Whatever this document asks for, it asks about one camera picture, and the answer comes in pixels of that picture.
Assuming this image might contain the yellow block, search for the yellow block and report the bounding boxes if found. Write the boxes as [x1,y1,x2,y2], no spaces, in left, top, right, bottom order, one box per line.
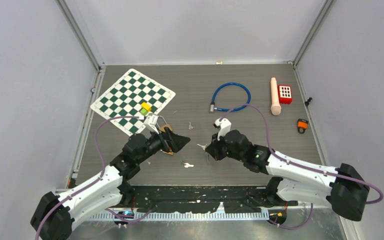
[141,102,152,112]

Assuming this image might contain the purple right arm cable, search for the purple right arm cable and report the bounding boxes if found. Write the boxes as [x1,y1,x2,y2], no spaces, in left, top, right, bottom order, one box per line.
[220,103,384,231]

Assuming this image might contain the black knob on rail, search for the black knob on rail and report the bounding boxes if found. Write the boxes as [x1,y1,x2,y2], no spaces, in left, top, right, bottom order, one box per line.
[304,97,313,107]

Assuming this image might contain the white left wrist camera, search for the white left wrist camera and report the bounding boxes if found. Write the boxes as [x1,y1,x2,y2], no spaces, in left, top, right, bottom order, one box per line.
[143,112,159,134]

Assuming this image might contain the silver keys with white tag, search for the silver keys with white tag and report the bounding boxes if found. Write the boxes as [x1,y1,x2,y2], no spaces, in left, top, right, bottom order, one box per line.
[181,160,195,168]

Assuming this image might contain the beige wooden rolling pin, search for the beige wooden rolling pin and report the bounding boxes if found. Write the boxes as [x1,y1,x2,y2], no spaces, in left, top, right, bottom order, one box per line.
[270,77,282,116]

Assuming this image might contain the blue cable lock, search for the blue cable lock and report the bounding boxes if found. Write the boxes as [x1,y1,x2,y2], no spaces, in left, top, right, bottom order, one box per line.
[209,82,252,113]

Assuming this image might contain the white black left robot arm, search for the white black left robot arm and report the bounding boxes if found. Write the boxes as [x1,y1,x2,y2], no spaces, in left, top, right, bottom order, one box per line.
[30,127,191,240]

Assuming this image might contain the black front base panel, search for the black front base panel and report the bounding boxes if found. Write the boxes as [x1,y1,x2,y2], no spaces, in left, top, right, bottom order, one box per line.
[114,185,298,214]

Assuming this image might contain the aluminium frame rail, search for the aluminium frame rail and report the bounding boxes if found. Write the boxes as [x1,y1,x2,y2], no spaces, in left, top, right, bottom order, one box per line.
[49,185,354,222]

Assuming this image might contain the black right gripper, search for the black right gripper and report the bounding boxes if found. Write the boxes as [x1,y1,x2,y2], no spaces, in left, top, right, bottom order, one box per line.
[206,131,245,162]

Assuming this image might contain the red block with holes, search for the red block with holes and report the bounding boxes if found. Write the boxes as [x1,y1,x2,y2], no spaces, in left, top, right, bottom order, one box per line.
[277,84,293,105]

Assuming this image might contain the green white chessboard mat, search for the green white chessboard mat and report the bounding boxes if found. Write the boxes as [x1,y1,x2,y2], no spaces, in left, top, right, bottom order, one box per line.
[90,68,176,120]

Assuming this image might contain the small orange padlock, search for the small orange padlock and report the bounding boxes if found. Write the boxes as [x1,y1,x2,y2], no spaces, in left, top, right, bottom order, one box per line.
[297,118,309,134]

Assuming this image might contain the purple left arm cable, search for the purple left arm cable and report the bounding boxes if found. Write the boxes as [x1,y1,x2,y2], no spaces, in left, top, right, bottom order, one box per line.
[34,115,155,240]

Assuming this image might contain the brass padlock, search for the brass padlock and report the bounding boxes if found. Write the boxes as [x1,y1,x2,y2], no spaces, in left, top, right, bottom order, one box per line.
[162,150,174,156]
[156,115,174,133]

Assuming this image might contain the green block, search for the green block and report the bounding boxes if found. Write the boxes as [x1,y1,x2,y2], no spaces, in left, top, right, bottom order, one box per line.
[140,108,148,116]

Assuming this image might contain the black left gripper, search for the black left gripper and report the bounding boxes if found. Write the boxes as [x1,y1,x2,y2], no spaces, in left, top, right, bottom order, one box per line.
[136,125,190,165]

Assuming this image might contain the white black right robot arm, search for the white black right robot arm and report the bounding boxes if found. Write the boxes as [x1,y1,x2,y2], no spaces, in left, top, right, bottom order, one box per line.
[205,130,370,222]

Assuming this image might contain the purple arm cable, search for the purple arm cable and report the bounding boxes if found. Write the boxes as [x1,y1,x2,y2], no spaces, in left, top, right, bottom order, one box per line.
[34,115,155,240]
[220,103,384,231]

